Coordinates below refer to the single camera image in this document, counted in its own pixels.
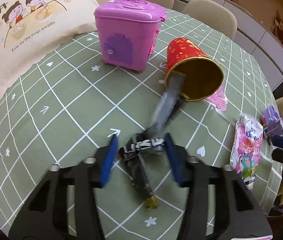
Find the green grid tablecloth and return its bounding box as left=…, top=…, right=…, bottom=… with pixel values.
left=0, top=10, right=275, bottom=239

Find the black wrapper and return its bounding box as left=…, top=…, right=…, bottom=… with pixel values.
left=118, top=72, right=186, bottom=209

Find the pink plastic spoon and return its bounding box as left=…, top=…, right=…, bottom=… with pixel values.
left=205, top=86, right=228, bottom=112

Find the pink cartoon snack packet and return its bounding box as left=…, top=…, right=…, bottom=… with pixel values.
left=230, top=113, right=263, bottom=191

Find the wooden wall shelf unit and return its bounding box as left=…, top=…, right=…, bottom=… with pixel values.
left=181, top=0, right=283, bottom=63

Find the purple toy figure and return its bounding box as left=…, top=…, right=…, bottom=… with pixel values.
left=260, top=105, right=283, bottom=146

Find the pink plastic toy bin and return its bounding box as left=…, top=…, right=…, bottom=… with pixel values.
left=94, top=0, right=167, bottom=72

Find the red gold paper cup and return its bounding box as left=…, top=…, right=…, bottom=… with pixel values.
left=165, top=37, right=224, bottom=101

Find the cream cartoon print cushion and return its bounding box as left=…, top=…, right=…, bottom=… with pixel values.
left=0, top=0, right=121, bottom=110

